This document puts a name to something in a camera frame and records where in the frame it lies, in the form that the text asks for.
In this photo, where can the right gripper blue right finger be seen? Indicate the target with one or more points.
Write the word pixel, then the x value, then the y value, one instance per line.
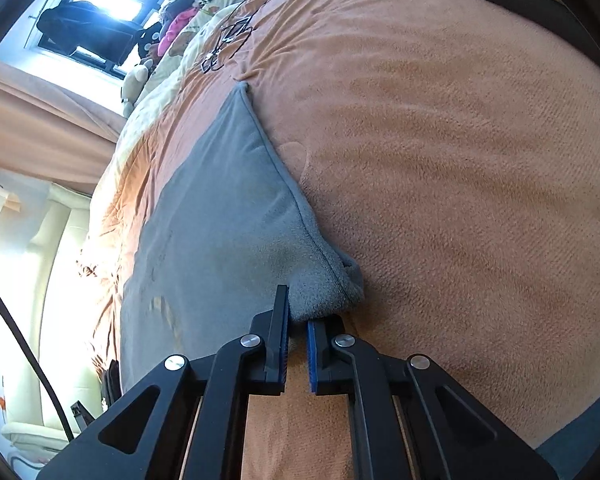
pixel 326 371

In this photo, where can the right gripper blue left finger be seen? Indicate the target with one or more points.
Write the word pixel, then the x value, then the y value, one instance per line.
pixel 277 342

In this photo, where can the grey t-shirt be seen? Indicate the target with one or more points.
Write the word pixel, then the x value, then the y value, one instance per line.
pixel 229 227

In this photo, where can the cream padded headboard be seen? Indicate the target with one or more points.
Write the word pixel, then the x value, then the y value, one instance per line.
pixel 51 310

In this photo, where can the orange bed blanket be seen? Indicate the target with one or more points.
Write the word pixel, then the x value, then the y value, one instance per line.
pixel 453 149

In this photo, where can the left pink curtain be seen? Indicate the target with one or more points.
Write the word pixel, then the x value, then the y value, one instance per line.
pixel 53 134

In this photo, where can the white plush toy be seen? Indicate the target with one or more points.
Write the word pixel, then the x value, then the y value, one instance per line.
pixel 133 84

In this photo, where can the black plush toy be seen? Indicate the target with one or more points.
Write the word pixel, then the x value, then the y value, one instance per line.
pixel 147 37

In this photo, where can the black hanging garment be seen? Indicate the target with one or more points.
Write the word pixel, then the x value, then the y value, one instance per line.
pixel 81 24

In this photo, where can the cream duvet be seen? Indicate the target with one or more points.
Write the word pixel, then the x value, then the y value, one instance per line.
pixel 160 91

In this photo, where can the pink garment on sill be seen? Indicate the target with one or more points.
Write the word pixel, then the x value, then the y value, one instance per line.
pixel 172 26

